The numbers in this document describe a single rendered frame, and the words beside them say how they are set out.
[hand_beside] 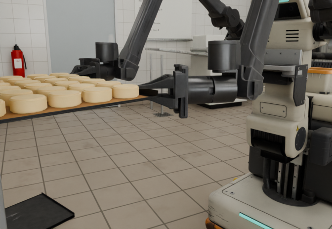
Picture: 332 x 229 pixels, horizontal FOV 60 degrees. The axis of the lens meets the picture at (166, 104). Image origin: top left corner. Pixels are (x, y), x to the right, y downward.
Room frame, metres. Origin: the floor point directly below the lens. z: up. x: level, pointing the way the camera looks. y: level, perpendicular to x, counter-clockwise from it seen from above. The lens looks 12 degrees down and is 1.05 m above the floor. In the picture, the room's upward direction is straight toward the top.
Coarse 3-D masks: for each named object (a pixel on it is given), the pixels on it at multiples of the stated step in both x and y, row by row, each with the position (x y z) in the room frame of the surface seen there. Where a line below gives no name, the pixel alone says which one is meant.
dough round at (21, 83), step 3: (18, 81) 0.59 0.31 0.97; (21, 81) 0.59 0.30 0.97; (24, 81) 0.59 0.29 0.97; (27, 81) 0.59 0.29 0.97; (30, 81) 0.59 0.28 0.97; (33, 81) 0.59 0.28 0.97; (36, 81) 0.59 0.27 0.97; (39, 81) 0.60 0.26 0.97; (15, 84) 0.57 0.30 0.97; (18, 84) 0.57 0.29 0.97; (21, 84) 0.57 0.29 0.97; (24, 84) 0.57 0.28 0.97; (21, 87) 0.57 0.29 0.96
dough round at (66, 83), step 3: (60, 81) 0.59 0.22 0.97; (63, 81) 0.59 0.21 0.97; (66, 81) 0.59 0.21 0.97; (69, 81) 0.59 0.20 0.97; (72, 81) 0.59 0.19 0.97; (75, 81) 0.59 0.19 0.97; (54, 84) 0.57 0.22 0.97; (57, 84) 0.56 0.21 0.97; (60, 84) 0.56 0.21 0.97; (63, 84) 0.56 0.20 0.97; (66, 84) 0.56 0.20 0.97; (69, 84) 0.56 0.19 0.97; (72, 84) 0.56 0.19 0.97; (66, 87) 0.56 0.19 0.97
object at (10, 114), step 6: (138, 96) 0.53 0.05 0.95; (144, 96) 0.53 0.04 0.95; (84, 102) 0.47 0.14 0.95; (102, 102) 0.47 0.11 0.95; (108, 102) 0.47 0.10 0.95; (6, 108) 0.43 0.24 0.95; (48, 108) 0.43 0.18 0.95; (54, 108) 0.43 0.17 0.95; (60, 108) 0.43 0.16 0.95; (66, 108) 0.43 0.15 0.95; (72, 108) 0.43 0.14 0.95; (6, 114) 0.39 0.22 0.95; (12, 114) 0.39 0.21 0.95; (18, 114) 0.39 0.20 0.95; (24, 114) 0.39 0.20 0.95; (30, 114) 0.39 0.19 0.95
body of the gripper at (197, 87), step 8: (176, 64) 0.59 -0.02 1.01; (184, 72) 0.55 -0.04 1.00; (192, 80) 0.56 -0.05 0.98; (200, 80) 0.56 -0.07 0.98; (208, 80) 0.57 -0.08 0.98; (192, 88) 0.55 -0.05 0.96; (200, 88) 0.55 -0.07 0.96; (208, 88) 0.56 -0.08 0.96; (192, 96) 0.55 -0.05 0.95; (200, 96) 0.55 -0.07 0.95; (208, 96) 0.56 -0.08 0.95; (184, 104) 0.54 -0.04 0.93; (176, 112) 0.59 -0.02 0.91; (184, 112) 0.54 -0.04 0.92
